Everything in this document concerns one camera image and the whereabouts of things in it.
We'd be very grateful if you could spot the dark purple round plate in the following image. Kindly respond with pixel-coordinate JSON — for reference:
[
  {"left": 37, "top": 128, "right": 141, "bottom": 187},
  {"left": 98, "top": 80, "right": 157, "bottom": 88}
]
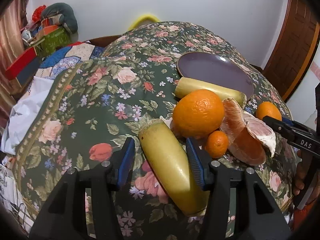
[{"left": 177, "top": 52, "right": 254, "bottom": 99}]

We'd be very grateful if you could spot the pomelo piece with rind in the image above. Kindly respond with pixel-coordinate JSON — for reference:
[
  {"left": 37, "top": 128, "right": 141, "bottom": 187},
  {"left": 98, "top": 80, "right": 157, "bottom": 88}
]
[{"left": 228, "top": 112, "right": 276, "bottom": 166}]

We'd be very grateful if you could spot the green gift box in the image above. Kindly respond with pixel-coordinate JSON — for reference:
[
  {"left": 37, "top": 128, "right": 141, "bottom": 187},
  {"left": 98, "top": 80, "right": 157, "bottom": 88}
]
[{"left": 39, "top": 27, "right": 71, "bottom": 57}]

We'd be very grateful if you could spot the large orange with sticker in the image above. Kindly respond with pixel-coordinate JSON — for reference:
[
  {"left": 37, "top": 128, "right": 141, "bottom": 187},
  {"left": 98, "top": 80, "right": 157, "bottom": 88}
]
[{"left": 172, "top": 90, "right": 225, "bottom": 138}]

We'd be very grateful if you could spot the medium orange tangerine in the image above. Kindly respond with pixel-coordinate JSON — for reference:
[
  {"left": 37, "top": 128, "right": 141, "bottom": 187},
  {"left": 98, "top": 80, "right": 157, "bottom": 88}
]
[{"left": 255, "top": 101, "right": 282, "bottom": 121}]

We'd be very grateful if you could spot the small mandarin orange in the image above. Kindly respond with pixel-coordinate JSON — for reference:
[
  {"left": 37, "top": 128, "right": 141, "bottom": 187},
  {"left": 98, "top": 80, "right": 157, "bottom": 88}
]
[{"left": 204, "top": 131, "right": 228, "bottom": 159}]

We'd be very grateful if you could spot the peeled pomelo segment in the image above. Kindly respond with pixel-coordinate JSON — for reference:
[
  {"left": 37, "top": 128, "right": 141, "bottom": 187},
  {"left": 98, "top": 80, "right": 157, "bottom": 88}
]
[{"left": 220, "top": 98, "right": 246, "bottom": 145}]

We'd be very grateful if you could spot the pink curtain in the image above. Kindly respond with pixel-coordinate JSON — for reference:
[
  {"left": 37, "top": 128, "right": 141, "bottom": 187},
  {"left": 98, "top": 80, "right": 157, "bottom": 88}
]
[{"left": 1, "top": 0, "right": 29, "bottom": 125}]

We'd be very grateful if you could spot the grey stuffed plush toy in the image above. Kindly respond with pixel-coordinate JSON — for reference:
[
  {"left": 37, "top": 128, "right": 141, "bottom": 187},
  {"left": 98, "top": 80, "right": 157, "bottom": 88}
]
[{"left": 41, "top": 2, "right": 78, "bottom": 34}]

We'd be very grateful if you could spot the brown wooden door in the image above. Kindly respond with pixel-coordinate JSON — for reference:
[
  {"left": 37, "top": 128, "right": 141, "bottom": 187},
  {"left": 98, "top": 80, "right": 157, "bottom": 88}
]
[{"left": 263, "top": 0, "right": 319, "bottom": 101}]

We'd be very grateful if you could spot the white crumpled cloth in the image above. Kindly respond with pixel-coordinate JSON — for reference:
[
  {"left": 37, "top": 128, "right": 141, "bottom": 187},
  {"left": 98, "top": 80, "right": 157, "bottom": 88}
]
[{"left": 1, "top": 76, "right": 54, "bottom": 155}]

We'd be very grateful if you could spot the blue patchwork quilt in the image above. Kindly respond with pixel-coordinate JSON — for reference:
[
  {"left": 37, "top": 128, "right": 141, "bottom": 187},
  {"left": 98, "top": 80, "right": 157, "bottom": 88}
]
[{"left": 35, "top": 43, "right": 104, "bottom": 80}]

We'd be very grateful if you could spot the red flat box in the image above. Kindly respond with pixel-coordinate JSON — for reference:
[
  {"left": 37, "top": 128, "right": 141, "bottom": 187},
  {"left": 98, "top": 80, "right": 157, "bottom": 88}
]
[{"left": 5, "top": 47, "right": 37, "bottom": 80}]

